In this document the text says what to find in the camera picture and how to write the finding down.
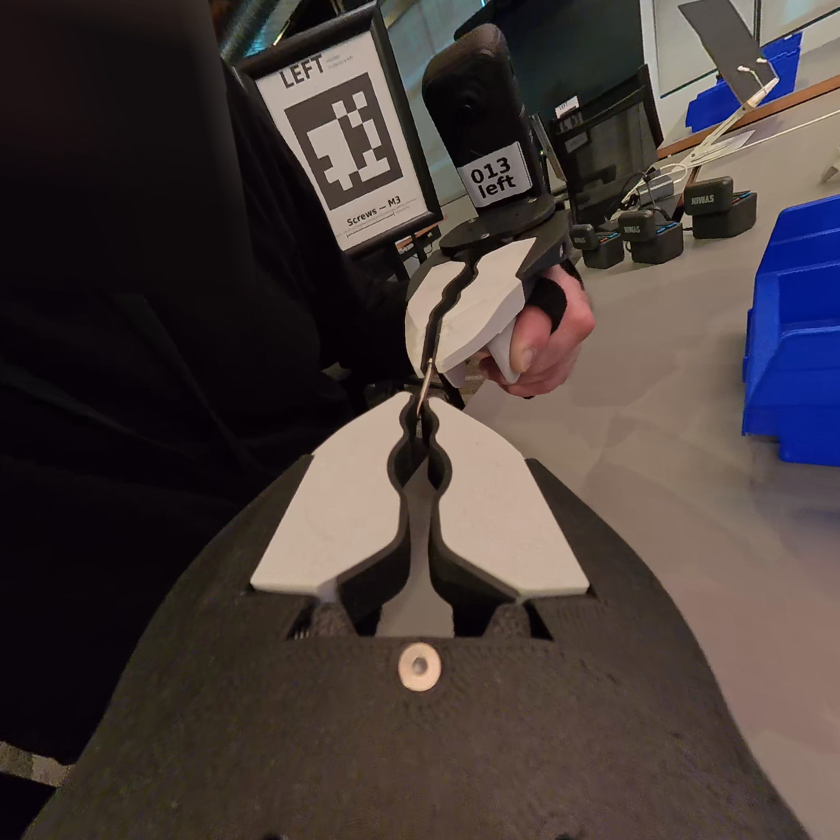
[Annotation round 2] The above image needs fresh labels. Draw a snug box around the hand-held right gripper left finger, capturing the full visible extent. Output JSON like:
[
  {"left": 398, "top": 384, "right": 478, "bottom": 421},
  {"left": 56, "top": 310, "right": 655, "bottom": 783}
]
[{"left": 249, "top": 392, "right": 422, "bottom": 636}]

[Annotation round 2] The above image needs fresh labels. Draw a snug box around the person's black clothed torso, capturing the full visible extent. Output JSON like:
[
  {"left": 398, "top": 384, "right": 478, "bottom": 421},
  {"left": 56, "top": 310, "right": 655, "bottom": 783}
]
[{"left": 0, "top": 0, "right": 421, "bottom": 778}]

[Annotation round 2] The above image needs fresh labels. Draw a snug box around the black mesh desk organizer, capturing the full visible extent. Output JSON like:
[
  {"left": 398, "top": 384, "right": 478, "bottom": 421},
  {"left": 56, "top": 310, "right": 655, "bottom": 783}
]
[{"left": 547, "top": 64, "right": 665, "bottom": 228}]

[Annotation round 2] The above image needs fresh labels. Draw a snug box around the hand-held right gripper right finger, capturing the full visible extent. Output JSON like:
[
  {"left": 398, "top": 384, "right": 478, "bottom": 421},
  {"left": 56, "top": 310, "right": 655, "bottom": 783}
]
[{"left": 427, "top": 400, "right": 591, "bottom": 636}]

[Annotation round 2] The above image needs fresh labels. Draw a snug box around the white cable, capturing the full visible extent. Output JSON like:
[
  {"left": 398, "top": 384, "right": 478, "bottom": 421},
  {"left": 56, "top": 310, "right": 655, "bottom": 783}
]
[{"left": 622, "top": 163, "right": 691, "bottom": 206}]

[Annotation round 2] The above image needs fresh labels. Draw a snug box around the black framed tag sign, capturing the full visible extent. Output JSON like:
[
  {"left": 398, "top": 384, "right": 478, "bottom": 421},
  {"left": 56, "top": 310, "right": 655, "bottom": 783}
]
[{"left": 234, "top": 0, "right": 447, "bottom": 284}]

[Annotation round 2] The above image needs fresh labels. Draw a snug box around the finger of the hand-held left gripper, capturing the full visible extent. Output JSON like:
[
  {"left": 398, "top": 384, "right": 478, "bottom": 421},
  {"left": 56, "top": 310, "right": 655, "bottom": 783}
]
[
  {"left": 433, "top": 238, "right": 538, "bottom": 389},
  {"left": 403, "top": 259, "right": 484, "bottom": 380}
]

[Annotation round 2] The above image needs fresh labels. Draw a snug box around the blue plastic parts bin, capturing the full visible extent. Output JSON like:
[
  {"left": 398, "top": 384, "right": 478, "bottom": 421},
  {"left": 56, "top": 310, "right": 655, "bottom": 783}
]
[
  {"left": 741, "top": 196, "right": 840, "bottom": 469},
  {"left": 685, "top": 33, "right": 805, "bottom": 130}
]

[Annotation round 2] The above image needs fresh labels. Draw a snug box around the black tablet on stand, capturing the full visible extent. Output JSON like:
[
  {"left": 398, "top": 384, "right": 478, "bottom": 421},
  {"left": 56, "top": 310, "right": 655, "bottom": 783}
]
[{"left": 659, "top": 0, "right": 782, "bottom": 169}]

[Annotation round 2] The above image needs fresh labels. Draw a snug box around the person's left hand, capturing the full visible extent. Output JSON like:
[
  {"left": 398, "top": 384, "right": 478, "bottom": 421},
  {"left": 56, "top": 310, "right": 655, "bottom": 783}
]
[{"left": 502, "top": 282, "right": 597, "bottom": 400}]

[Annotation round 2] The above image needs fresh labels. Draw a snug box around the black battery charger case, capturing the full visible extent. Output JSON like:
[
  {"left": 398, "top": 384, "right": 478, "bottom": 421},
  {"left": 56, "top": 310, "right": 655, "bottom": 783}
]
[
  {"left": 619, "top": 207, "right": 685, "bottom": 265},
  {"left": 682, "top": 175, "right": 760, "bottom": 241},
  {"left": 570, "top": 223, "right": 626, "bottom": 270}
]

